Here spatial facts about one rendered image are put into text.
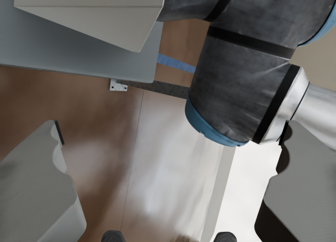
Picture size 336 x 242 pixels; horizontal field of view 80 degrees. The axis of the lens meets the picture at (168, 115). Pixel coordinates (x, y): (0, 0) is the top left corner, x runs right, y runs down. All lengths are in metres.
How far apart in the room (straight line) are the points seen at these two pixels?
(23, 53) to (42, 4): 0.08
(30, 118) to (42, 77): 0.23
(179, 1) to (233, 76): 0.13
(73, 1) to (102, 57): 0.18
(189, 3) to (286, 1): 0.13
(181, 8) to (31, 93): 1.10
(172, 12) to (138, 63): 0.20
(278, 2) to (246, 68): 0.09
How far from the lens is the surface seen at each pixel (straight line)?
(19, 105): 1.30
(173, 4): 0.31
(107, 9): 0.20
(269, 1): 0.34
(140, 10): 0.18
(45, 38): 0.34
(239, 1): 0.33
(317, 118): 0.36
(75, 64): 0.37
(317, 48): 6.32
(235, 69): 0.34
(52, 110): 1.39
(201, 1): 0.31
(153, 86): 1.45
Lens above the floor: 1.15
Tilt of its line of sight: 27 degrees down
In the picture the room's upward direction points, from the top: 106 degrees clockwise
